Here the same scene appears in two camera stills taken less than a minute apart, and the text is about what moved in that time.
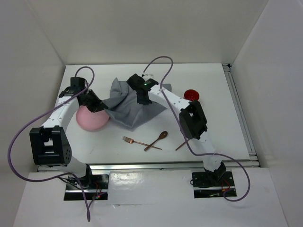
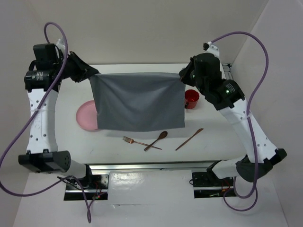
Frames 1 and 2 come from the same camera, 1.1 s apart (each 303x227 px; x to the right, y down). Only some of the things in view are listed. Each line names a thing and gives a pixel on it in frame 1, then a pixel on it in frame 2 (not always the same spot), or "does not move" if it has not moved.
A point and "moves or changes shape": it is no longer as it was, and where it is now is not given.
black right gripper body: x=144 y=100 -> x=194 y=80
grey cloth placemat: x=123 y=109 moves or changes shape
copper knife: x=182 y=144 does not move
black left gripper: x=97 y=102 -> x=83 y=70
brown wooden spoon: x=162 y=135 does not move
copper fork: x=130 y=141 does not move
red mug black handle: x=191 y=95 does not move
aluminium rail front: x=153 y=167 does not move
